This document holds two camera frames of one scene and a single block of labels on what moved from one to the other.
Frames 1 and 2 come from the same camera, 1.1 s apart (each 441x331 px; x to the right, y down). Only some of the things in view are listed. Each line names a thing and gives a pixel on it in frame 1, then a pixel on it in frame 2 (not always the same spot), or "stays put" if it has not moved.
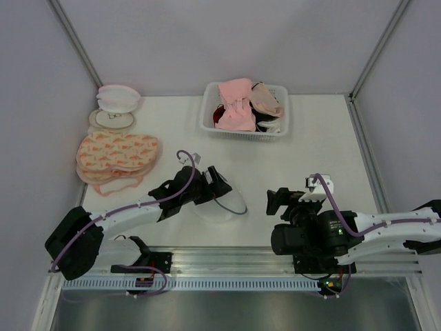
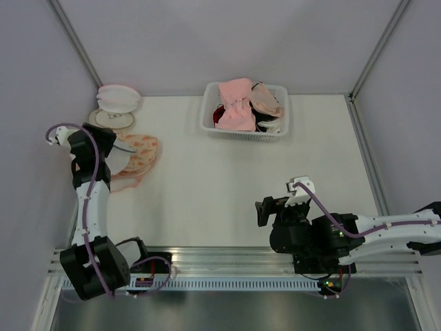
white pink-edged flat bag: [105, 185] stays put
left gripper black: [219, 187] → [106, 136]
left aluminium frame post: [57, 7] stays put
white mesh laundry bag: [224, 208] → [119, 156]
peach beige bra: [264, 101] stays put
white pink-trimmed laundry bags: [116, 98] stays put
